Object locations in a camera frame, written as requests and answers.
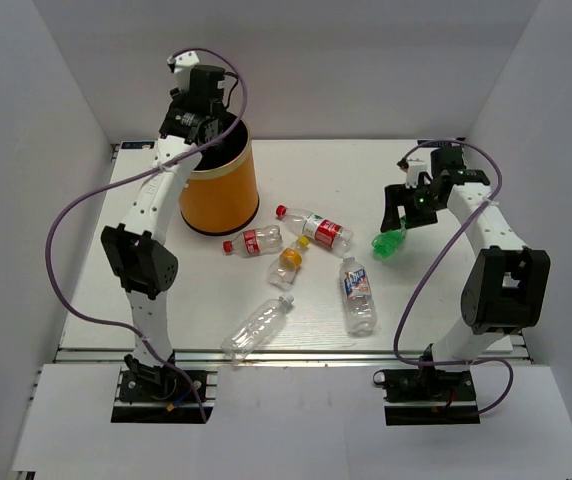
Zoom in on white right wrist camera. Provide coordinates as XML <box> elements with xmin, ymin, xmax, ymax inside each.
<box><xmin>397</xmin><ymin>159</ymin><xmax>428</xmax><ymax>189</ymax></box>

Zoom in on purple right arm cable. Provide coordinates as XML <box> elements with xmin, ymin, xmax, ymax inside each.
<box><xmin>391</xmin><ymin>139</ymin><xmax>515</xmax><ymax>415</ymax></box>

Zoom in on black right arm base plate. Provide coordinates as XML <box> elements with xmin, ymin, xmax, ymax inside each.
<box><xmin>372</xmin><ymin>367</ymin><xmax>480</xmax><ymax>426</ymax></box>

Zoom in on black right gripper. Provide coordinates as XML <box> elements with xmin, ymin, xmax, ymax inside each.
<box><xmin>381</xmin><ymin>181</ymin><xmax>445</xmax><ymax>233</ymax></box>

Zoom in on blue logo sticker left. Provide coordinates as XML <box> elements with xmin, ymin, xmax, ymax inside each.
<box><xmin>120</xmin><ymin>141</ymin><xmax>155</xmax><ymax>150</ymax></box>

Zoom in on blue label water bottle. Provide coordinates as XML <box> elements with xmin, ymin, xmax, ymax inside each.
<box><xmin>339</xmin><ymin>255</ymin><xmax>377</xmax><ymax>337</ymax></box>

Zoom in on blue logo sticker right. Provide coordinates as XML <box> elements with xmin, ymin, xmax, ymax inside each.
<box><xmin>417</xmin><ymin>139</ymin><xmax>453</xmax><ymax>149</ymax></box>

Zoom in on yellow cap orange label bottle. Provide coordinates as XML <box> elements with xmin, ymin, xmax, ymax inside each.
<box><xmin>267</xmin><ymin>236</ymin><xmax>309</xmax><ymax>291</ymax></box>

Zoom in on orange cylindrical bin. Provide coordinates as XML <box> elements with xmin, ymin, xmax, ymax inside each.
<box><xmin>178</xmin><ymin>121</ymin><xmax>260</xmax><ymax>236</ymax></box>

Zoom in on red label water bottle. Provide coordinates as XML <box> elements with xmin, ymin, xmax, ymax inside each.
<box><xmin>276</xmin><ymin>205</ymin><xmax>354</xmax><ymax>256</ymax></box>

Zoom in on green plastic bottle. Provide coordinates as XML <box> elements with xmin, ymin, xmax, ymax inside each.
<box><xmin>371</xmin><ymin>216</ymin><xmax>407</xmax><ymax>260</ymax></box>

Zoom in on aluminium table edge rail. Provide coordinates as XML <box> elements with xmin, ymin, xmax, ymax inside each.
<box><xmin>53</xmin><ymin>347</ymin><xmax>530</xmax><ymax>369</ymax></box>

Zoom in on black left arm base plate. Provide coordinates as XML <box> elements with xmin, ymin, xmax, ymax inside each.
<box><xmin>110</xmin><ymin>369</ymin><xmax>217</xmax><ymax>425</ymax></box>

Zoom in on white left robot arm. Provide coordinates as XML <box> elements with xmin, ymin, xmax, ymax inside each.
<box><xmin>101</xmin><ymin>65</ymin><xmax>230</xmax><ymax>399</ymax></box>

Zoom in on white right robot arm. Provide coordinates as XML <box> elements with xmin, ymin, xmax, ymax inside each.
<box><xmin>380</xmin><ymin>140</ymin><xmax>551</xmax><ymax>399</ymax></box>

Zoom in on blue logo sticker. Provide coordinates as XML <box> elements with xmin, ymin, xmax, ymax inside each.
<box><xmin>120</xmin><ymin>141</ymin><xmax>155</xmax><ymax>150</ymax></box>
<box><xmin>417</xmin><ymin>139</ymin><xmax>453</xmax><ymax>149</ymax></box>

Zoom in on red cap cola bottle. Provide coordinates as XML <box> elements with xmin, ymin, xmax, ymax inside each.
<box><xmin>222</xmin><ymin>225</ymin><xmax>283</xmax><ymax>258</ymax></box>

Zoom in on clear unlabelled plastic bottle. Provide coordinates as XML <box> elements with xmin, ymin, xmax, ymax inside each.
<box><xmin>220</xmin><ymin>294</ymin><xmax>294</xmax><ymax>363</ymax></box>

